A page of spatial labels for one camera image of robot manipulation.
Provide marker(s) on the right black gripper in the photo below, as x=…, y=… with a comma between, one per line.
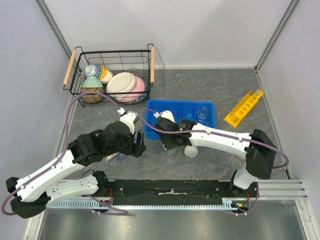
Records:
x=167, y=144

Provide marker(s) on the pink plate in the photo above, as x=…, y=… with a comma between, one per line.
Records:
x=136, y=93

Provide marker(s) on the mint green bowl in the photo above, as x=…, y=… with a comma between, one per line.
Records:
x=92, y=82

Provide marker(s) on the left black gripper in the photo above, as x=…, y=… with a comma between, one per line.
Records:
x=137, y=149

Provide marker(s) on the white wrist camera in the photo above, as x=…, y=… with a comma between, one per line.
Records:
x=164, y=115
x=130, y=118

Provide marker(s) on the yellow white bowl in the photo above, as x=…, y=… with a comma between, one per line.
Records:
x=106, y=75

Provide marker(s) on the brown ceramic bowl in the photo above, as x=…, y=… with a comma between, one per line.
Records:
x=92, y=98

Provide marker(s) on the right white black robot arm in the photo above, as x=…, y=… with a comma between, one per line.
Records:
x=254, y=148

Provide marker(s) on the blue white patterned bowl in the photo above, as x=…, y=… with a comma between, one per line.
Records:
x=93, y=70

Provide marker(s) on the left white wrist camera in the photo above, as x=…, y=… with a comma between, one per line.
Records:
x=130, y=118

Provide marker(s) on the blue plastic divided bin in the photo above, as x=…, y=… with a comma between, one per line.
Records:
x=184, y=110

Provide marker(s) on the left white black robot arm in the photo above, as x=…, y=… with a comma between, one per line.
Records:
x=31, y=195

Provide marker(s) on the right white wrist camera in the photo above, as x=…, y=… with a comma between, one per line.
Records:
x=164, y=115

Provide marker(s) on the yellow test tube rack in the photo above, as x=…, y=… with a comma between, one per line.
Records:
x=243, y=107

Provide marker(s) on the clear glass funnel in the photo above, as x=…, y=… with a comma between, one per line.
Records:
x=202, y=114

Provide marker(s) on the black wire dish basket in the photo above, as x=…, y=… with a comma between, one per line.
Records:
x=139, y=62

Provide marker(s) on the small glass reagent bottle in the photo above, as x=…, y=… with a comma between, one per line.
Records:
x=108, y=158

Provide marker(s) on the cream white plate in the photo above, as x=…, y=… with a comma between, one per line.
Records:
x=121, y=84

